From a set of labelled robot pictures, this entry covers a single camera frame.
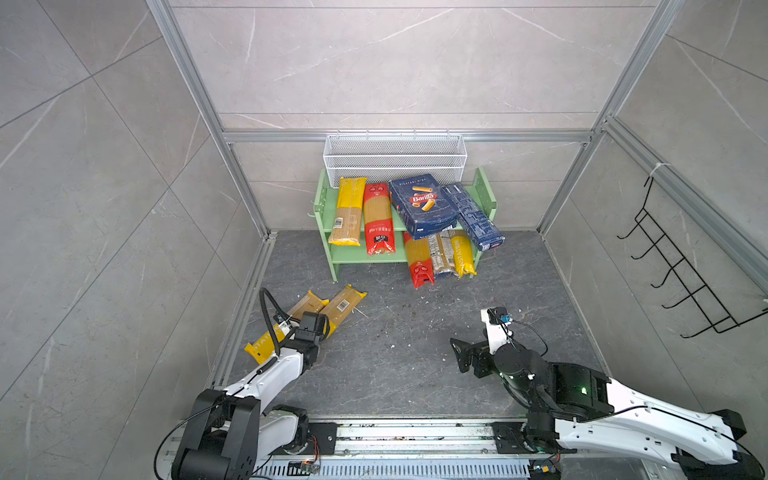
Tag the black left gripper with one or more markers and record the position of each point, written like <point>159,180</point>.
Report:
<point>325,336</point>

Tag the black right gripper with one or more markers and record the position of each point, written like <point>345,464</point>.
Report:
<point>480,352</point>

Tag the yellow pasta bag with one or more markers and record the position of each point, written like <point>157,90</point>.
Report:
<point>263,348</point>
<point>341,306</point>

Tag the yellow Pastatime spaghetti bag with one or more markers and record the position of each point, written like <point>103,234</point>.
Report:
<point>463,256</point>

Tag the yellow top brown spaghetti bag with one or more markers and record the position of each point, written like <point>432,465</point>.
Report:
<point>348,216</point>

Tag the red spaghetti bag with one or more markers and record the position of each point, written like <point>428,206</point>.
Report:
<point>419,260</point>
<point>378,228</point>

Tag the clear black label pasta bag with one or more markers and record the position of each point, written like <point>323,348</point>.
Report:
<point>442,254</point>

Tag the long blue spaghetti box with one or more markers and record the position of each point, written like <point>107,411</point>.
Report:
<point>480,229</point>

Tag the blue Barilla rigatoni box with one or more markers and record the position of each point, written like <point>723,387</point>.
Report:
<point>422,205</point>

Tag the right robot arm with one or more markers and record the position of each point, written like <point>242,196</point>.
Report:
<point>570,407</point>

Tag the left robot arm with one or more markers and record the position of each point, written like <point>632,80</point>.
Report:
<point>231,431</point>

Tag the green metal shelf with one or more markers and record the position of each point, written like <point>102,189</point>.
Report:
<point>324,209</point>

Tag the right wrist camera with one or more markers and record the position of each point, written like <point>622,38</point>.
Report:
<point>498,333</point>

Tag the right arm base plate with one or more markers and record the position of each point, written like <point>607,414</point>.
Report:
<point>510,438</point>

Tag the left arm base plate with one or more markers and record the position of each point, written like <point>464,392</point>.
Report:
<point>314,437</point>

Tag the white wire mesh basket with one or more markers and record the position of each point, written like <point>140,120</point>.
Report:
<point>389,156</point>

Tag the black wire hook rack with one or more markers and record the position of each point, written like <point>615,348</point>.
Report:
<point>717,317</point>

